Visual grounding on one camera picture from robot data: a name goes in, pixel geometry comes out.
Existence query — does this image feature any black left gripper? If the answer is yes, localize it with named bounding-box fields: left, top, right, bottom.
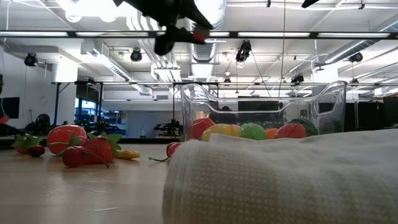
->
left=113, top=0, right=215, bottom=56

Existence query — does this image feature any dark red toy cherry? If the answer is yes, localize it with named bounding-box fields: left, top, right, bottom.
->
left=26, top=144, right=46, bottom=159

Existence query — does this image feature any large red toy tomato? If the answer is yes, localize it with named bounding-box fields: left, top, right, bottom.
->
left=47, top=124, right=89, bottom=156

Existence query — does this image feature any red-orange round toy fruit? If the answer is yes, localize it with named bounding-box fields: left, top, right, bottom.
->
left=274, top=123, right=308, bottom=139

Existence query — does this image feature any yellow toy banana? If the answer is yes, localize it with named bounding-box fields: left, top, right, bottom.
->
left=117, top=149, right=141, bottom=161

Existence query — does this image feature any black room partition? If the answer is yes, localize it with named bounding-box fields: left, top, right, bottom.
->
left=345, top=101, right=385, bottom=135

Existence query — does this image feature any leafy red toy strawberry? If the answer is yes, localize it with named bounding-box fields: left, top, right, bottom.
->
left=11, top=133, right=40, bottom=156

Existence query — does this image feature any silver ventilation duct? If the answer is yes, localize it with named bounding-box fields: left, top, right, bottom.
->
left=183, top=0, right=228, bottom=82

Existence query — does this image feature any black wall monitor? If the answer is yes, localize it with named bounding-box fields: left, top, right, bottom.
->
left=0, top=96, right=21, bottom=119

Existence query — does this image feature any large red toy strawberry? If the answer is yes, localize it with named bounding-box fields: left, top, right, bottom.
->
left=81, top=133, right=123, bottom=166

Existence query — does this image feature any long ceiling light rail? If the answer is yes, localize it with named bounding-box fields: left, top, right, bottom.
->
left=0, top=30, right=398, bottom=40

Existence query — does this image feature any small strawberry with leaf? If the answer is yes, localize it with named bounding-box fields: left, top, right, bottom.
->
left=67, top=133, right=90, bottom=149

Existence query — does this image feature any white waffle dish towel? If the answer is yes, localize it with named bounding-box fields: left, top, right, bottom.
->
left=161, top=129, right=398, bottom=224

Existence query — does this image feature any clear plastic container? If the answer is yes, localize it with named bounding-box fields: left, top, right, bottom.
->
left=179, top=80, right=348, bottom=147

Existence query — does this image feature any thin hanging black cable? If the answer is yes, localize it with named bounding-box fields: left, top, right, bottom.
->
left=281, top=0, right=286, bottom=83

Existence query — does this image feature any glossy red toy apple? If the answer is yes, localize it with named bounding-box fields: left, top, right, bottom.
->
left=192, top=116, right=216, bottom=141

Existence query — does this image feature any yellow toy lemon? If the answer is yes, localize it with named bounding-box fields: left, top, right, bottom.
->
left=201, top=123, right=234, bottom=142

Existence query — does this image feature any green toy apple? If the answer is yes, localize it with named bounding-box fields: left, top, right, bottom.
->
left=238, top=123, right=268, bottom=141

